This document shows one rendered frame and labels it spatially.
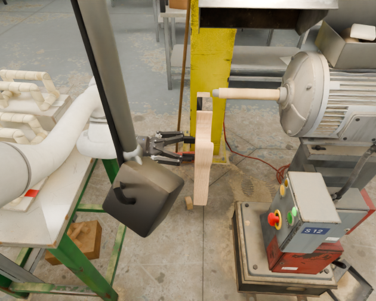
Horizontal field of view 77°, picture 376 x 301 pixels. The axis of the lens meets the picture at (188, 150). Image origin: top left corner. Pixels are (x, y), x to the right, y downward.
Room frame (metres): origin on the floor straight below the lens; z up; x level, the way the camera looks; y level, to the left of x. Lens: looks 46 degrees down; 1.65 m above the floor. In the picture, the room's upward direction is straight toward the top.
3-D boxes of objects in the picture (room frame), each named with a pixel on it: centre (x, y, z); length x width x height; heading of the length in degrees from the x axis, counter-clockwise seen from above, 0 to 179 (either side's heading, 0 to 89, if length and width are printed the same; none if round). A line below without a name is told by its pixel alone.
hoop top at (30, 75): (0.84, 0.63, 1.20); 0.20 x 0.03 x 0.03; 83
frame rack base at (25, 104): (0.80, 0.64, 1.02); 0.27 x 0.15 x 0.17; 84
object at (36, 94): (0.75, 0.56, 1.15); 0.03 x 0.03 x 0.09
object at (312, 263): (0.44, -0.56, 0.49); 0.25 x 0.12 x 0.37; 87
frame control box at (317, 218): (0.37, -0.40, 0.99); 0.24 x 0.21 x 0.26; 87
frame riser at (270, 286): (0.61, -0.56, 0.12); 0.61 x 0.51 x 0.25; 177
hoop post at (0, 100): (0.77, 0.73, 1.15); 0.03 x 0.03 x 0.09
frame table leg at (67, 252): (0.33, 0.45, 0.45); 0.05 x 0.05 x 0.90; 87
